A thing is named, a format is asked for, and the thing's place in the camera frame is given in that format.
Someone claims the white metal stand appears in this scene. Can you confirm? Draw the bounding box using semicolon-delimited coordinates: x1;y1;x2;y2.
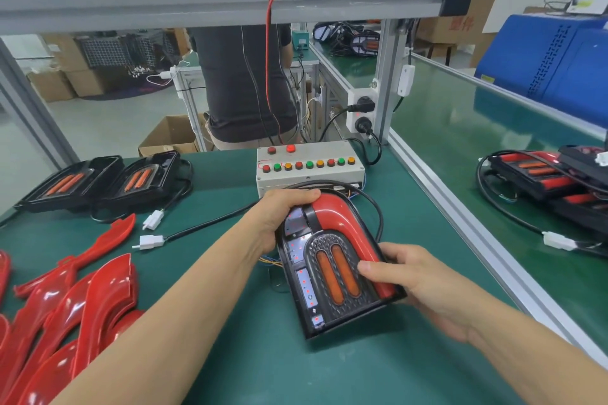
171;63;210;149

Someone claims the pile of black lamp housings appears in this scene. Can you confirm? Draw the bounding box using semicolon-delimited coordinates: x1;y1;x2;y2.
19;151;196;230

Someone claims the coloured wire harness with connector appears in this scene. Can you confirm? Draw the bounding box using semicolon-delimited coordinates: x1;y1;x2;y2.
258;252;286;274

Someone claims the white power strip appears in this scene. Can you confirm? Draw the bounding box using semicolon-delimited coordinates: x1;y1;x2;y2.
346;87;379;140

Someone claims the white switch box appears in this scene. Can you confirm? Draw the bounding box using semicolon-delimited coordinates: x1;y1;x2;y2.
398;64;416;97

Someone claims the blue plastic crate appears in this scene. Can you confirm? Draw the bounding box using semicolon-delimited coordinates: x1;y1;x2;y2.
475;13;608;126

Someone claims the person's right forearm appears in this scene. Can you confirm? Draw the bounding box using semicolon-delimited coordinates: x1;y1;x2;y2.
465;305;608;405

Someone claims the red curved lens cover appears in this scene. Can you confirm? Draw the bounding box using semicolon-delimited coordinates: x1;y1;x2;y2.
312;193;397;301

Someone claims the small cardboard box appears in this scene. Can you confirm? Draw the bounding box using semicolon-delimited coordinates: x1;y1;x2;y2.
27;70;77;104

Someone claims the red power cable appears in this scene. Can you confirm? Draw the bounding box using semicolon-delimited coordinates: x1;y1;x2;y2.
264;0;296;140

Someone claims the person's right hand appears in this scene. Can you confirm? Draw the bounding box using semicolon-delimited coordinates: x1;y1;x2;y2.
358;242;495;344

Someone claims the person's left forearm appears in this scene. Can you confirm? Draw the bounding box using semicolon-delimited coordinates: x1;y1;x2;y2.
52;229;272;405

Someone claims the beige test button box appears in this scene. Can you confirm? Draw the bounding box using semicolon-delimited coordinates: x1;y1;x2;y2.
255;142;367;197

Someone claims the person's left hand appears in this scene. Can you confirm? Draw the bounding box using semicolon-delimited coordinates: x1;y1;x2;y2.
236;188;322;259

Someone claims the low open cardboard carton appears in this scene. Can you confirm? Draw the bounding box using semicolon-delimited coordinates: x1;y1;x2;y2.
137;115;205;156

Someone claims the black mesh basket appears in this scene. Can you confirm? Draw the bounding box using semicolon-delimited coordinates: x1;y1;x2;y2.
78;32;177;69

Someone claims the large cardboard box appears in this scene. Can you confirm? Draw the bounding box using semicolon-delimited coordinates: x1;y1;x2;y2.
42;34;120;97

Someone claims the pile of red lens covers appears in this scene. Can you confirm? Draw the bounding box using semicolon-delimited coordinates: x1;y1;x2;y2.
0;213;144;405

